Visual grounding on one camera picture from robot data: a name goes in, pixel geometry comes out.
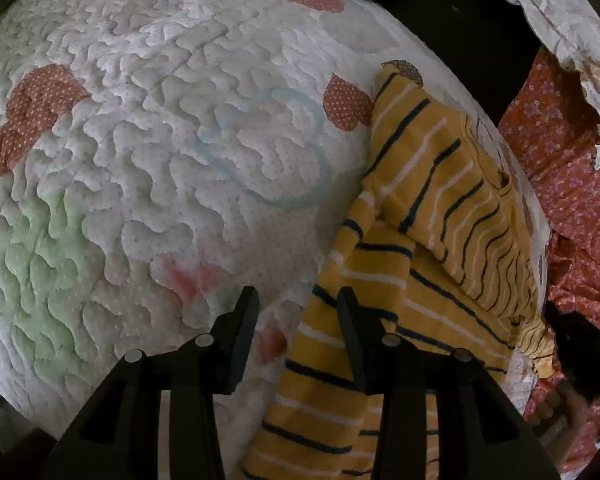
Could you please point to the right hand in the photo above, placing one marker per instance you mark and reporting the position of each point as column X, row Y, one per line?
column 558, row 419

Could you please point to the red floral fabric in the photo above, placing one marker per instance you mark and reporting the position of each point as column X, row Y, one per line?
column 552, row 131

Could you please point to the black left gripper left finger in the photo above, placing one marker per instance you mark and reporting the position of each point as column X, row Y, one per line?
column 162, row 403

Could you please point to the yellow striped knit sweater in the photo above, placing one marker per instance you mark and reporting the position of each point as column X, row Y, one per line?
column 440, row 245

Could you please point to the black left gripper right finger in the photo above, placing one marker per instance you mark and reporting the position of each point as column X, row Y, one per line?
column 442, row 417

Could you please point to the white quilted patchwork bedspread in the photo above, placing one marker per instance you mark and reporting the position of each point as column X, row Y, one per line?
column 158, row 156

